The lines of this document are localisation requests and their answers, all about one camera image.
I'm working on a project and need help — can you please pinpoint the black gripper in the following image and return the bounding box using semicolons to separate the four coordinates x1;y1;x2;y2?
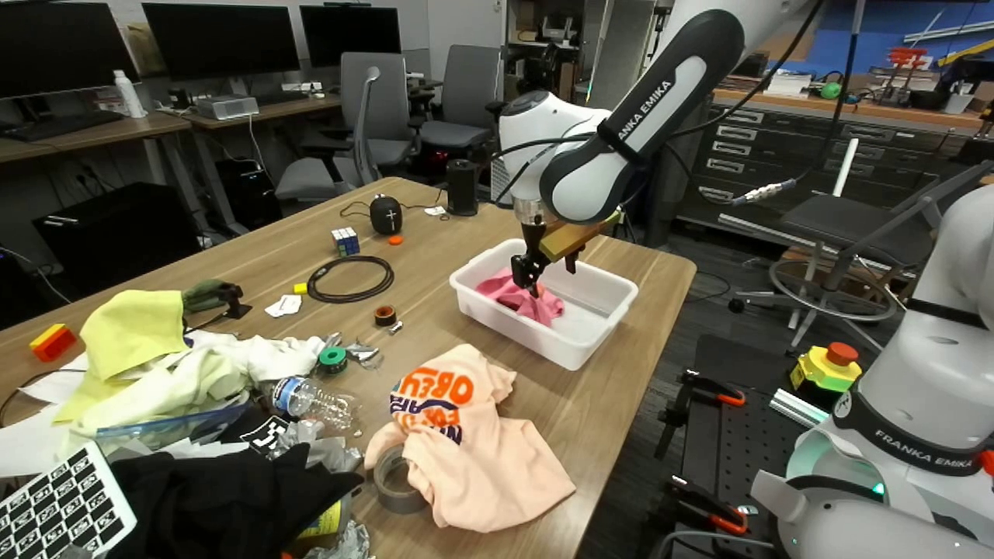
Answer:
509;215;561;302

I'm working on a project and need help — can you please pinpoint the pink shirt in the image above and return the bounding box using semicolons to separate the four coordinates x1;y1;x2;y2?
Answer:
476;271;568;329

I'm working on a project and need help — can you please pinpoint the peach shirt with orange print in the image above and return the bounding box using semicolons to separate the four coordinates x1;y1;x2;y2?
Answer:
360;341;578;535

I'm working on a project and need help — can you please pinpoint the white plastic basket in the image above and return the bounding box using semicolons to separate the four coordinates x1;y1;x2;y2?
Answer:
448;236;641;371

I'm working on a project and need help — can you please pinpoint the black cylinder speaker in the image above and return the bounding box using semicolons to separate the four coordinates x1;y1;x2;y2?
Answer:
443;156;484;220

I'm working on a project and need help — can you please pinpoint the black oval speaker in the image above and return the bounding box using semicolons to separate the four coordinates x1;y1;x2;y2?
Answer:
366;193;406;239

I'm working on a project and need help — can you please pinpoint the small metal clip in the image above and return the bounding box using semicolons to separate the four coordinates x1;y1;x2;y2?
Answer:
343;338;384;367

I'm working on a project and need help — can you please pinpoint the Rubik's cube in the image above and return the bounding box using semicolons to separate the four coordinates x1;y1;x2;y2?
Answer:
329;222;362;261

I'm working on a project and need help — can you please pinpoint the grey office chair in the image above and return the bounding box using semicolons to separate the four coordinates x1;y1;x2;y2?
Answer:
416;44;504;157
272;48;416;209

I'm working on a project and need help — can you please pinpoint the small green tape roll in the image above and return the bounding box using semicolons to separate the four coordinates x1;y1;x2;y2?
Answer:
315;341;355;376

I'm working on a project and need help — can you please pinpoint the black orange clamp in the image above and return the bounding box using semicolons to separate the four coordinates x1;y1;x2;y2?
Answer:
671;367;750;415
664;473;762;540

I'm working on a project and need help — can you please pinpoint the white paper tag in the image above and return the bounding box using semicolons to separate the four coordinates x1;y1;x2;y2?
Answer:
265;293;307;319

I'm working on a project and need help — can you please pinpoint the clear plastic water bottle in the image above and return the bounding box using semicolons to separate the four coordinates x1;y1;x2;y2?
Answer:
269;371;360;435

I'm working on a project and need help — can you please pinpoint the clear plastic bag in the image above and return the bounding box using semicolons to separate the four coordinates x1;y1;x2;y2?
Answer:
244;407;366;478

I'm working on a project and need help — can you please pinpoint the pale white cloth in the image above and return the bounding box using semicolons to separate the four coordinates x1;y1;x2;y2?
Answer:
48;329;329;438

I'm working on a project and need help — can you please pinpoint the wooden computer desk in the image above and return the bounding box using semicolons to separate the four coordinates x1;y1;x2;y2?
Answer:
189;93;347;197
0;109;244;252

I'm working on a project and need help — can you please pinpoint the black drawer cabinet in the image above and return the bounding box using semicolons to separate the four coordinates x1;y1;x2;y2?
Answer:
676;86;989;252

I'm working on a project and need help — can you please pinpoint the black computer monitor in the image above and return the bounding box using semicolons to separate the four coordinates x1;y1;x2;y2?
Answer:
138;0;304;86
0;0;138;103
297;2;403;71

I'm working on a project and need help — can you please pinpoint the yellow red emergency stop button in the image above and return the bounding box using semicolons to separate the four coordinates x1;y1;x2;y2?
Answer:
788;338;863;398

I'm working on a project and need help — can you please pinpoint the black green hand tool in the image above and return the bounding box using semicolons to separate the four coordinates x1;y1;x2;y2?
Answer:
180;278;253;325

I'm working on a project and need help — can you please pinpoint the black stool chair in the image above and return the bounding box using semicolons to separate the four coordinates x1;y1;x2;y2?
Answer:
717;157;994;353

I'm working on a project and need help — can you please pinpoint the white tube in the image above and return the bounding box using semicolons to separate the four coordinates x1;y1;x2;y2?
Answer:
825;132;863;203

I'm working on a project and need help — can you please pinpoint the white flat device box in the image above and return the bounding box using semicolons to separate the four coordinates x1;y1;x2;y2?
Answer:
187;93;260;123

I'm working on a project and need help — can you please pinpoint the green object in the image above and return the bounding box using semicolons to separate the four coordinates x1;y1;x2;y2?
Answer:
804;69;854;103

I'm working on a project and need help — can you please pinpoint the black cloth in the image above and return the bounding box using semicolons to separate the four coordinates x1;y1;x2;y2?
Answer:
106;444;366;559

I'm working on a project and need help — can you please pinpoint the yellow cloth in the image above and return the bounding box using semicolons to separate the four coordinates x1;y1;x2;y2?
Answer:
52;290;196;427

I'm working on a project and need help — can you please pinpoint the black office chair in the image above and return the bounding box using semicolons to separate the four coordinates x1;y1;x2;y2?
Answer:
32;179;201;304

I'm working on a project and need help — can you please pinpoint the white plastic bottle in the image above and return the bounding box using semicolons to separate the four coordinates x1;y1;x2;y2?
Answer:
107;69;149;122

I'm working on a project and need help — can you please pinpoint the red sign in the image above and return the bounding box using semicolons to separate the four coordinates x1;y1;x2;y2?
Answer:
888;44;941;75

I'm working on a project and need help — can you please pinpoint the orange block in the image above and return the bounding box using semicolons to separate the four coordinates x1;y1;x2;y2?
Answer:
27;319;79;367

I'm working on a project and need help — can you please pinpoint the black keyboard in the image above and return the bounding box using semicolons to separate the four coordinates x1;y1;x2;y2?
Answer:
0;109;126;147

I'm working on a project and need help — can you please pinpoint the silver laptop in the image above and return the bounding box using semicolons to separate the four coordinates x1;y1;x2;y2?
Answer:
0;441;138;559

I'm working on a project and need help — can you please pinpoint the white paper sheet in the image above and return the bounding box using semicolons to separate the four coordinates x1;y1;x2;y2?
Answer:
0;360;97;481

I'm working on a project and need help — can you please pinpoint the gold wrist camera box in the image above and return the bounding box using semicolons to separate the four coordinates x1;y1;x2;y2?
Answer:
537;209;626;264

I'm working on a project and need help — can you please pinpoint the black coiled cable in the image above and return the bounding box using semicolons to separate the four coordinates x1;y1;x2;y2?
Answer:
304;252;398;308

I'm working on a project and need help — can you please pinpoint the silver cable connector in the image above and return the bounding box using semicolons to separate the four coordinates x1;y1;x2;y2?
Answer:
729;173;800;209

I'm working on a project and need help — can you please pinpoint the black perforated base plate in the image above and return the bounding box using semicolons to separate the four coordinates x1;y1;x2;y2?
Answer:
578;329;831;559

